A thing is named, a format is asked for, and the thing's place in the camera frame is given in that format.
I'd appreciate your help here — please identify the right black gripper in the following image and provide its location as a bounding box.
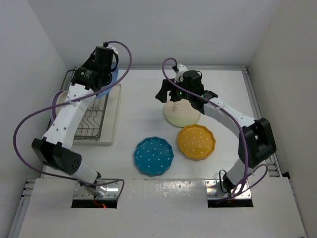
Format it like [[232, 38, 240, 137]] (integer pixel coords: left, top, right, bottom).
[[156, 77, 193, 103]]

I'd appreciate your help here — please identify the light blue plate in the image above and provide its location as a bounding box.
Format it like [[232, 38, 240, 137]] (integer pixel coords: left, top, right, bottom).
[[96, 68, 119, 99]]

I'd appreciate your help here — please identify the cream plate with plant motif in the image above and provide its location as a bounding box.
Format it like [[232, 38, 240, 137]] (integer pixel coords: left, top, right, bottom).
[[163, 99, 201, 127]]

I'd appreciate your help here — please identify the plain cream plate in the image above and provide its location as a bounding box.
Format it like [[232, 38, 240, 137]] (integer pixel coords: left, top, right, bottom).
[[55, 90, 68, 116]]

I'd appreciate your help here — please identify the purple plate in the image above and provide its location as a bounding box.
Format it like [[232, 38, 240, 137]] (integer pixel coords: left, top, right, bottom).
[[51, 90, 63, 121]]

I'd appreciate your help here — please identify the yellow dotted plate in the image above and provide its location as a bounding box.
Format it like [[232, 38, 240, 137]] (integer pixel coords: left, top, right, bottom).
[[177, 124, 216, 161]]

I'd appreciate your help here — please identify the teal dotted plate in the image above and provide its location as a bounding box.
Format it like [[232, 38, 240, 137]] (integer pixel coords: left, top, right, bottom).
[[133, 136, 174, 177]]

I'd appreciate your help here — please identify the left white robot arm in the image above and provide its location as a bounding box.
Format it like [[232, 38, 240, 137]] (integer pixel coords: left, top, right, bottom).
[[32, 45, 118, 197]]

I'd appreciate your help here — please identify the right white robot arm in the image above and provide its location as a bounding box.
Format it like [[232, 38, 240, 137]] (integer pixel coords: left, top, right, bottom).
[[156, 65, 276, 193]]

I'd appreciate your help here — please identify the beige drip tray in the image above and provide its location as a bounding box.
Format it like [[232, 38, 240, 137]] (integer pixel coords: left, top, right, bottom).
[[73, 84, 121, 146]]

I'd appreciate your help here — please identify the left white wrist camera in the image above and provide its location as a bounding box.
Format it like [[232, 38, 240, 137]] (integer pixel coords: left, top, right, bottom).
[[108, 45, 118, 56]]

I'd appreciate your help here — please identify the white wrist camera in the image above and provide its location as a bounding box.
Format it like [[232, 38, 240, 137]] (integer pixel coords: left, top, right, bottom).
[[108, 45, 118, 56], [172, 64, 188, 83]]

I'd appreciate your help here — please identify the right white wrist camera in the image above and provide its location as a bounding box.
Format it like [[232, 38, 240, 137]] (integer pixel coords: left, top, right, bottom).
[[172, 64, 188, 83]]

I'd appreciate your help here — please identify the metal wire dish rack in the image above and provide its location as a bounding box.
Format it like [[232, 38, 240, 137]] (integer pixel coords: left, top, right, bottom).
[[60, 69, 111, 141]]

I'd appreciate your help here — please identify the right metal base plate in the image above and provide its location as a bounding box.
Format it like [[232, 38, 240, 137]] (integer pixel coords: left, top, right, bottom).
[[205, 179, 252, 201]]

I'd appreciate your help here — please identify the metal base plate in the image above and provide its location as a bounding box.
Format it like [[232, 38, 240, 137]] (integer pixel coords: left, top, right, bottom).
[[73, 179, 119, 200], [205, 179, 252, 201]]

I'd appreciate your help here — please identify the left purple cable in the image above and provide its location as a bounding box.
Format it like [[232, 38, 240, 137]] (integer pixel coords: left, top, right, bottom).
[[13, 41, 125, 198]]

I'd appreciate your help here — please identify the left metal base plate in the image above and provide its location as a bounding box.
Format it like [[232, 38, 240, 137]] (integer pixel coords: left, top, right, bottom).
[[73, 179, 119, 200]]

